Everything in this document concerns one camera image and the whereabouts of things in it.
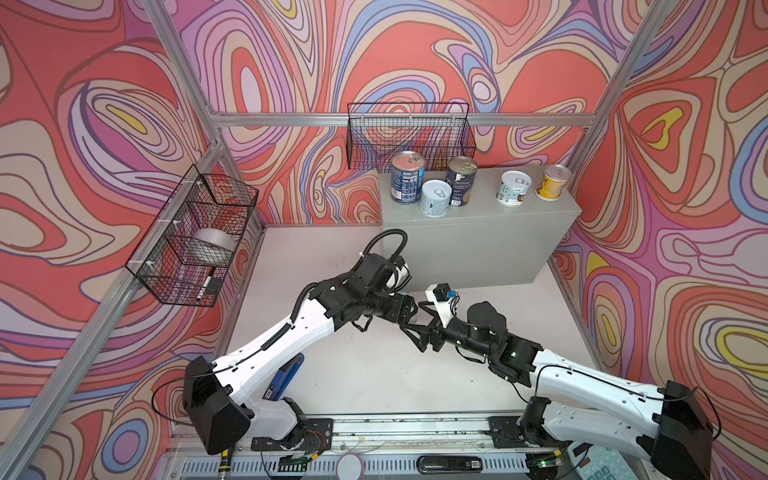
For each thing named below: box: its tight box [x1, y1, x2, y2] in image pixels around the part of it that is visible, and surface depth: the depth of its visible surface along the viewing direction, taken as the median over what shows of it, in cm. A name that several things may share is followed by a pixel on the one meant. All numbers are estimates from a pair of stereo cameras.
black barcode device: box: [416, 455, 483, 475], surface depth 68 cm
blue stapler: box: [262, 352, 305, 401], surface depth 81 cm
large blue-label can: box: [390, 150, 426, 205], surface depth 74 cm
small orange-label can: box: [534, 164, 572, 201], surface depth 76 cm
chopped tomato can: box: [446, 156, 478, 207], surface depth 74 cm
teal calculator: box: [567, 441, 639, 480], surface depth 69 cm
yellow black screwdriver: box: [218, 449, 231, 480], surface depth 70 cm
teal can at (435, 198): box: [419, 179, 453, 218], surface depth 74 cm
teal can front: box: [496, 170, 533, 207], surface depth 76 cm
